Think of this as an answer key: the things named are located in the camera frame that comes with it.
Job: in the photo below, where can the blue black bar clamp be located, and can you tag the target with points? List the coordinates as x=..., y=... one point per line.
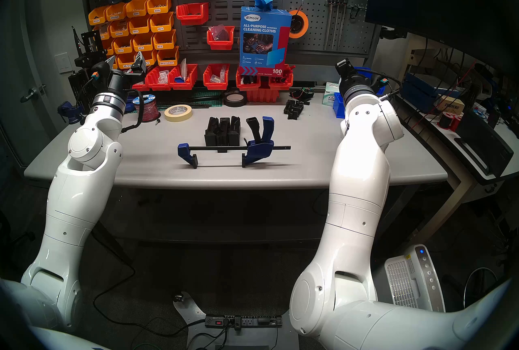
x=259, y=146

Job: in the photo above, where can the green white tissue box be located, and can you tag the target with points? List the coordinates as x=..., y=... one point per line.
x=328, y=94

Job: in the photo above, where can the grey pegboard back panel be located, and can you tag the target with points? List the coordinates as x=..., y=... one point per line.
x=235, y=8

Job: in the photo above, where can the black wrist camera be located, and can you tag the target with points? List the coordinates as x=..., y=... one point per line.
x=384, y=85
x=99, y=69

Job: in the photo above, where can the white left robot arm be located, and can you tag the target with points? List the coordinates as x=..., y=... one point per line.
x=77, y=199

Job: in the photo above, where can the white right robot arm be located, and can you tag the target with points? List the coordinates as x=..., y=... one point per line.
x=357, y=191

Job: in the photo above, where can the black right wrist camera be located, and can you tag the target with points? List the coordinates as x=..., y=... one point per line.
x=384, y=85

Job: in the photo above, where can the cream masking tape roll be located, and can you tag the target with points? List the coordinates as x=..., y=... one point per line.
x=168, y=114

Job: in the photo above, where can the red nested bin stack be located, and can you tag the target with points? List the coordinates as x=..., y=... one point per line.
x=261, y=94

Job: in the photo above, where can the dark blue equipment box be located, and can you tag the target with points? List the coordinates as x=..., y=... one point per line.
x=417, y=92

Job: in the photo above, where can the green cutting mat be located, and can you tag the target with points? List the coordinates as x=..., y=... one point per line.
x=211, y=96

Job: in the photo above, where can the blue cleaning cloths box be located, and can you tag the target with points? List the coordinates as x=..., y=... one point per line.
x=263, y=41

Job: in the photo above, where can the black flat equipment case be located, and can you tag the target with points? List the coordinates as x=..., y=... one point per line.
x=482, y=142

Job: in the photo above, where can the small black printed parts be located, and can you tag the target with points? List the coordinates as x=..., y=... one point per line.
x=294, y=109

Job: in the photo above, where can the yellow plastic parts bin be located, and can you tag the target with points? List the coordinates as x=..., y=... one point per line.
x=115, y=12
x=126, y=62
x=103, y=33
x=108, y=48
x=151, y=58
x=161, y=23
x=164, y=40
x=159, y=5
x=119, y=29
x=123, y=46
x=139, y=25
x=97, y=17
x=167, y=57
x=142, y=43
x=136, y=8

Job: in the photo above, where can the black power strip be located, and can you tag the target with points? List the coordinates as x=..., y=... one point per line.
x=243, y=321

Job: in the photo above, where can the white wall switch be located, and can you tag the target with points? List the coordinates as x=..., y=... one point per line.
x=63, y=62

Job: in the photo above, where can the grey door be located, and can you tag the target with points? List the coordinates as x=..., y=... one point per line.
x=24, y=49

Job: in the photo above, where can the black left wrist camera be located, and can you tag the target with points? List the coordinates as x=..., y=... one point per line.
x=99, y=69

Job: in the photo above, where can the blue hand tool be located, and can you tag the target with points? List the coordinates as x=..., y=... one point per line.
x=129, y=106

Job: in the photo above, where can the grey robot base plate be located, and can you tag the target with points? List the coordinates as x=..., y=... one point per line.
x=190, y=312

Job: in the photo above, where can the black metal carabiner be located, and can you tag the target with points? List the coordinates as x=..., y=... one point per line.
x=354, y=11

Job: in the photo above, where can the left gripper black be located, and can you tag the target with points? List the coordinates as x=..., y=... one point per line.
x=119, y=81

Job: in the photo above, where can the small blue bench vise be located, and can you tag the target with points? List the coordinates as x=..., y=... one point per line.
x=71, y=111

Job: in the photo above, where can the red plastic storage bin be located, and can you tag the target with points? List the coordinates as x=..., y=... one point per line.
x=183, y=78
x=142, y=87
x=248, y=82
x=282, y=81
x=158, y=81
x=192, y=13
x=216, y=77
x=220, y=42

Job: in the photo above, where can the white robot torso shell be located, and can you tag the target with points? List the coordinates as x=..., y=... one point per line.
x=61, y=341

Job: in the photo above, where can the white side desk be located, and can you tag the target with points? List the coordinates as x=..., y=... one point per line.
x=458, y=191

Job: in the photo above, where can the black tape roll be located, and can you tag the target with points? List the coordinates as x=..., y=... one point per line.
x=235, y=105

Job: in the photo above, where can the black caster wheel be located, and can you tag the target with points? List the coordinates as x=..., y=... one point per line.
x=178, y=297

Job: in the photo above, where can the white air purifier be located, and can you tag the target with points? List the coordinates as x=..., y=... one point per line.
x=413, y=280

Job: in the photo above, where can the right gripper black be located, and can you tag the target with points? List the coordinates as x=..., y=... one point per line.
x=348, y=69

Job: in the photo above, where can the printed brown cardboard box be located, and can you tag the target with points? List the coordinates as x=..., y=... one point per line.
x=452, y=105

